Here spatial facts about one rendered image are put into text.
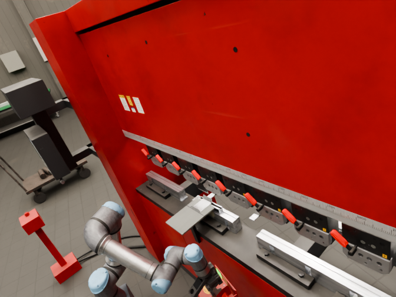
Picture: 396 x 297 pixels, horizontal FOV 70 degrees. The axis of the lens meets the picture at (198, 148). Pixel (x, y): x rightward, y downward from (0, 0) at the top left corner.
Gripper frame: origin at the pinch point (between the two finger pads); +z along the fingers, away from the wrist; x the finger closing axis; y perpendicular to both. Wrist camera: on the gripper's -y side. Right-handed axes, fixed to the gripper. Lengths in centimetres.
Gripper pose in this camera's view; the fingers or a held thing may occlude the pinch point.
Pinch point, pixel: (213, 296)
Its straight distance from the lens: 160.0
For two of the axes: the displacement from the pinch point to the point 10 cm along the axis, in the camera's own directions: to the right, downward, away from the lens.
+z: 3.5, 8.1, 4.8
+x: -4.7, -2.9, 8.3
